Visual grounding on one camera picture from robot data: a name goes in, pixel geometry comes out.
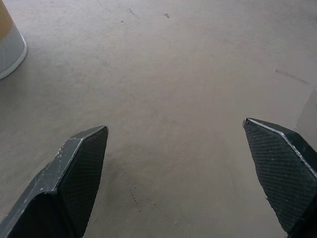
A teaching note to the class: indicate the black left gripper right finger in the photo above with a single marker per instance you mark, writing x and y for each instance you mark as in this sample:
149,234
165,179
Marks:
284,173

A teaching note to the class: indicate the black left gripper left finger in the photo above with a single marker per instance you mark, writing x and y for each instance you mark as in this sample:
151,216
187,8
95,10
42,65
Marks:
71,181

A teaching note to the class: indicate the brown and white paper cup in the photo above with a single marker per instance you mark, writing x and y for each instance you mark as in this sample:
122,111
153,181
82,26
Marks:
8,42

